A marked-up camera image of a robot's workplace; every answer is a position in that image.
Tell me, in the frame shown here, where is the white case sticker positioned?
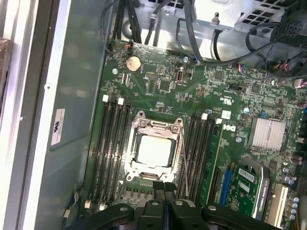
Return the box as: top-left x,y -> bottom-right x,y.
51,108 -> 66,146

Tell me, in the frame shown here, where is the green motherboard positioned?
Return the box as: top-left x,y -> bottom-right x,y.
83,38 -> 307,230

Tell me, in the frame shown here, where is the silver chipset heatsink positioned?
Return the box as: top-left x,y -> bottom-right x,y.
248,117 -> 287,151

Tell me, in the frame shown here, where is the thin metal locking lever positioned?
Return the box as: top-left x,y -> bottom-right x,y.
118,177 -> 129,201
180,133 -> 189,198

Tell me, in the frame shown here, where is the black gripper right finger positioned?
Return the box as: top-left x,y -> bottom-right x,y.
164,182 -> 285,230

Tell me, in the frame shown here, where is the white expansion slot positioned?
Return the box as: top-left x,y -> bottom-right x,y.
267,183 -> 290,227

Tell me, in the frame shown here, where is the silver square CPU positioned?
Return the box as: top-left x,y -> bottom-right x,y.
136,135 -> 175,168

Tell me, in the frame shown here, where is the blue expansion slot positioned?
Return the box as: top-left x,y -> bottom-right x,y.
218,163 -> 234,208

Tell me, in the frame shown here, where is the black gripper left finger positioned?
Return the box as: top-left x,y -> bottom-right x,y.
64,181 -> 166,230

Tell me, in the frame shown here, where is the black open PC case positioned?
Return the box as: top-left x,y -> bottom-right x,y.
0,0 -> 307,230

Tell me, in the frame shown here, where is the CPU socket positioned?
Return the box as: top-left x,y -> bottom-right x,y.
124,110 -> 185,184

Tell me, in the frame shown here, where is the black graphics card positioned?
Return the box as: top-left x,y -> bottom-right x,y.
231,157 -> 273,222

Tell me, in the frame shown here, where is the black expansion slot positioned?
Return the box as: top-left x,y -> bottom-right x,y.
206,167 -> 221,206

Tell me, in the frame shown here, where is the thick black wire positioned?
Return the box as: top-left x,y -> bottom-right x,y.
176,18 -> 280,65

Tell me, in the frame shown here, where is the silver metal disk bay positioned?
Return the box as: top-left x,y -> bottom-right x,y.
119,0 -> 292,62

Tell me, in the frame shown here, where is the round coin battery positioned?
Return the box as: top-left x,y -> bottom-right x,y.
126,56 -> 141,72

